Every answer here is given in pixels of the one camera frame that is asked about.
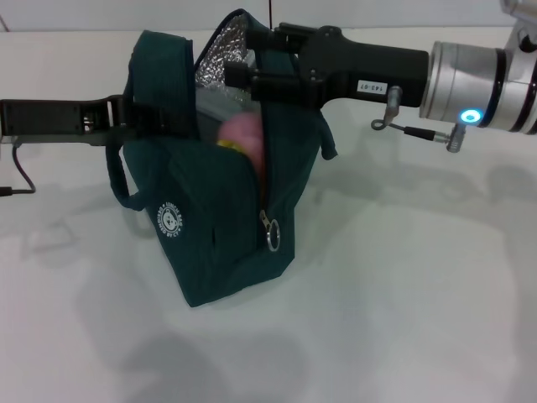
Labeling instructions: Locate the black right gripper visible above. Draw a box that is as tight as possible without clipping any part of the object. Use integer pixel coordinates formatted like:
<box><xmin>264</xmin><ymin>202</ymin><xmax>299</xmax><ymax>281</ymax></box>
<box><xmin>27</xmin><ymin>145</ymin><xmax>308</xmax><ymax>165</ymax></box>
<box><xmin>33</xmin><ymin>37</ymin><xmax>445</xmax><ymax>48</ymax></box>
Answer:
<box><xmin>224</xmin><ymin>23</ymin><xmax>430</xmax><ymax>119</ymax></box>

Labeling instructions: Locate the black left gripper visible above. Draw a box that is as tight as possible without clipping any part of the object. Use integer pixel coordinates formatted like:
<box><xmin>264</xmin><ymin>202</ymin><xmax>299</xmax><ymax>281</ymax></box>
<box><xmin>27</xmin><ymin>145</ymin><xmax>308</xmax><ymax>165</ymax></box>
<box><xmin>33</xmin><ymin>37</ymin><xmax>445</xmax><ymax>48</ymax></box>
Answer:
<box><xmin>0</xmin><ymin>95</ymin><xmax>199</xmax><ymax>149</ymax></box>

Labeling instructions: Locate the clear blue-rimmed food container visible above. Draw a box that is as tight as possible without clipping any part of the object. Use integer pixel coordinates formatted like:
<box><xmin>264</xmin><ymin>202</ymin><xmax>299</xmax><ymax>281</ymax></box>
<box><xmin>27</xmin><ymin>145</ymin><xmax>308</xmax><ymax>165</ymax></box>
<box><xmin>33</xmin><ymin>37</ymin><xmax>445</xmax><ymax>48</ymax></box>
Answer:
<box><xmin>195</xmin><ymin>90</ymin><xmax>255</xmax><ymax>127</ymax></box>

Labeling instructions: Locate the pink toy peach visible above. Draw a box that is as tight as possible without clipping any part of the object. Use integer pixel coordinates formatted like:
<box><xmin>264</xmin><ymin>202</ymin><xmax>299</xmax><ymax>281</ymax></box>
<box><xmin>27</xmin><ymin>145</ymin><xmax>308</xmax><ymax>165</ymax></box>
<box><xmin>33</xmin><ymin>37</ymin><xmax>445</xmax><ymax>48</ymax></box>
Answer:
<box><xmin>216</xmin><ymin>111</ymin><xmax>269</xmax><ymax>174</ymax></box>

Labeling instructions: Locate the dark teal lunch bag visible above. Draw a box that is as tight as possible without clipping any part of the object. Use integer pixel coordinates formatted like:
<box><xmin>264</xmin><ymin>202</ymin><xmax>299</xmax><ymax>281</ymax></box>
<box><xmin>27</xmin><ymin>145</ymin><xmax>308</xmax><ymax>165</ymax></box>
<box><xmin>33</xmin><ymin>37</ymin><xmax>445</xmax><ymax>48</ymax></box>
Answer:
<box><xmin>105</xmin><ymin>8</ymin><xmax>339</xmax><ymax>308</ymax></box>

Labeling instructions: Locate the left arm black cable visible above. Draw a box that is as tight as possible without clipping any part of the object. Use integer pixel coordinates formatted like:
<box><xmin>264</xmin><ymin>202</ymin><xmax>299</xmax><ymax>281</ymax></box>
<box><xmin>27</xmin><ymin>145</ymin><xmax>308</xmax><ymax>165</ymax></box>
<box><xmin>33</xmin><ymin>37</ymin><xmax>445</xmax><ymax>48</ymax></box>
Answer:
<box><xmin>0</xmin><ymin>142</ymin><xmax>38</xmax><ymax>199</ymax></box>

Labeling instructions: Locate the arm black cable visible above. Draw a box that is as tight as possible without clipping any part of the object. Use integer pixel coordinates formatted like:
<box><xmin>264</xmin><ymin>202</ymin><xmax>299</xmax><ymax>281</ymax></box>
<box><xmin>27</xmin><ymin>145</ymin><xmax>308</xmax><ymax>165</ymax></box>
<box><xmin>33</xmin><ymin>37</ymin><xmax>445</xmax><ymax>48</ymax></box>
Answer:
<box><xmin>371</xmin><ymin>86</ymin><xmax>463</xmax><ymax>154</ymax></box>
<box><xmin>0</xmin><ymin>142</ymin><xmax>38</xmax><ymax>199</ymax></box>

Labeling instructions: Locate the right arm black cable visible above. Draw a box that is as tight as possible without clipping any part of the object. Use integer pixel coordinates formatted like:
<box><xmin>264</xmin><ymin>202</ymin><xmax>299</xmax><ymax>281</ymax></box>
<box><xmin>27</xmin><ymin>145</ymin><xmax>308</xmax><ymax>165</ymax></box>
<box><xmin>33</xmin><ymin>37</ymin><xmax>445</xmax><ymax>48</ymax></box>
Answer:
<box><xmin>371</xmin><ymin>86</ymin><xmax>463</xmax><ymax>154</ymax></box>

